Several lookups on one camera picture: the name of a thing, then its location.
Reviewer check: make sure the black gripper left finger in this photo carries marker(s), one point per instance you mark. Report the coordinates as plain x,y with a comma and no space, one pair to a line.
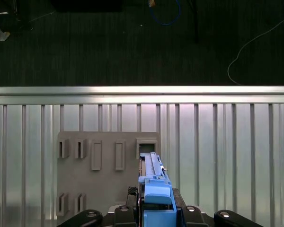
124,217

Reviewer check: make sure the crumpled white paper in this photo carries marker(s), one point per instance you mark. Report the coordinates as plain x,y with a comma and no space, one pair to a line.
2,35

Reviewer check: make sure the grey parts rack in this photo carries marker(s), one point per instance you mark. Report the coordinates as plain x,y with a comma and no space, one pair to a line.
104,184

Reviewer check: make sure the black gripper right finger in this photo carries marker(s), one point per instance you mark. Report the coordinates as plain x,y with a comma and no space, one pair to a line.
191,217

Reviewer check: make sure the hard disk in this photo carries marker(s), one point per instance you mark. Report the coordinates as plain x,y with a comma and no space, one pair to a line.
156,189

